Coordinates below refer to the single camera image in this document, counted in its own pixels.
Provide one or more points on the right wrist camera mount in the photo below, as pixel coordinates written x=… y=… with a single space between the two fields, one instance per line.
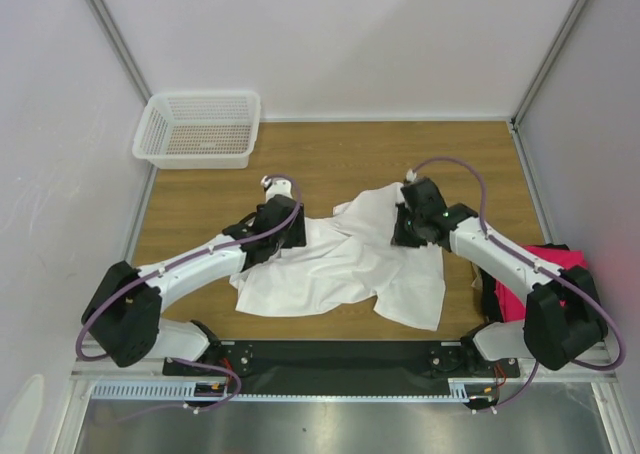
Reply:
x=412 y=176

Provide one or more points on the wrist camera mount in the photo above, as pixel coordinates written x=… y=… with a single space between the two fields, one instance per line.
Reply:
x=276 y=186
x=412 y=176

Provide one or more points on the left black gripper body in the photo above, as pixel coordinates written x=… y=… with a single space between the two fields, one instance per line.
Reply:
x=294 y=237

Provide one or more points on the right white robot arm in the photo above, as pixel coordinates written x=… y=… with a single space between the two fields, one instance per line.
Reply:
x=561 y=319

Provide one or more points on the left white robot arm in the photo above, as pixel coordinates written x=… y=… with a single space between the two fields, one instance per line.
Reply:
x=124 y=315

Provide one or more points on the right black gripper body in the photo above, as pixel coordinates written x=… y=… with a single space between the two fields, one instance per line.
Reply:
x=405 y=229

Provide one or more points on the folded black t shirt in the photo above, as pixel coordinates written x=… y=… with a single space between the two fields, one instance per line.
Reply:
x=497 y=303

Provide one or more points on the white plastic basket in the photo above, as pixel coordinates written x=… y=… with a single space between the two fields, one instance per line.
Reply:
x=207 y=129

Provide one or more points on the right corner aluminium post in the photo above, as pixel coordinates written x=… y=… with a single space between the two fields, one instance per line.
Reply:
x=559 y=41

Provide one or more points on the corner aluminium post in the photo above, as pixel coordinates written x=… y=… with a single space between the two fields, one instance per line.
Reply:
x=559 y=41
x=116 y=40

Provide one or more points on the left corner aluminium post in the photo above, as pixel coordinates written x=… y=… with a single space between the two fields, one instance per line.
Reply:
x=116 y=40

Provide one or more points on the aluminium frame rail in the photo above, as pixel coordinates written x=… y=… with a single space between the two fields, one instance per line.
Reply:
x=202 y=385

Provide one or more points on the white t shirt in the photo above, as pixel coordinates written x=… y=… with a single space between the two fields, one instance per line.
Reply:
x=348 y=258

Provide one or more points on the folded pink t shirt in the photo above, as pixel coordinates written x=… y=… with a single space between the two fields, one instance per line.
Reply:
x=519 y=279

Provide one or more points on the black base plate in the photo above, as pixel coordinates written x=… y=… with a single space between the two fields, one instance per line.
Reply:
x=353 y=367

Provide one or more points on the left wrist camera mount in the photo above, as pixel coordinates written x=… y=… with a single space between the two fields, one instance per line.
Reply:
x=276 y=186

